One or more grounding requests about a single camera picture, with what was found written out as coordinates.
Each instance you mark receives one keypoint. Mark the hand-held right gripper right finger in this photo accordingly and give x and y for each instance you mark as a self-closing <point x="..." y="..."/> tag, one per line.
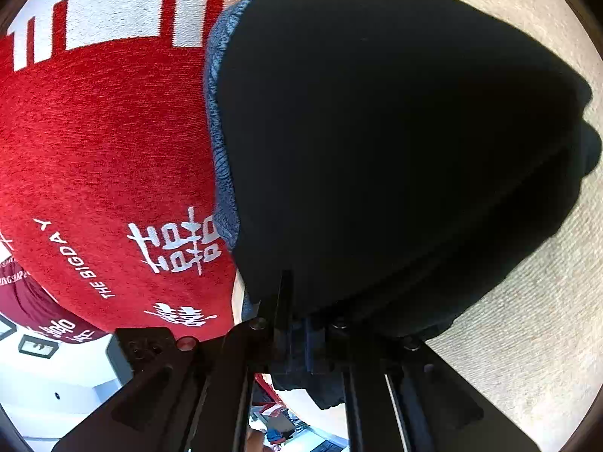
<point x="315" y="348"/>

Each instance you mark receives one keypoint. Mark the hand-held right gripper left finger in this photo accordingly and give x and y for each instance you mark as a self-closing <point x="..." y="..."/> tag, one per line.
<point x="273" y="329"/>

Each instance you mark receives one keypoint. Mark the black pants with blue bands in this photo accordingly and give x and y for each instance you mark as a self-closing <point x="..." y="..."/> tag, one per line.
<point x="377" y="150"/>

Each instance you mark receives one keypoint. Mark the cream blanket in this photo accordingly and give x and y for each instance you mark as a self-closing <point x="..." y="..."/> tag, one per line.
<point x="518" y="339"/>

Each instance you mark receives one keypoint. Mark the red printed blanket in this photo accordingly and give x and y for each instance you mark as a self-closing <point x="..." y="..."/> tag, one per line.
<point x="94" y="150"/>

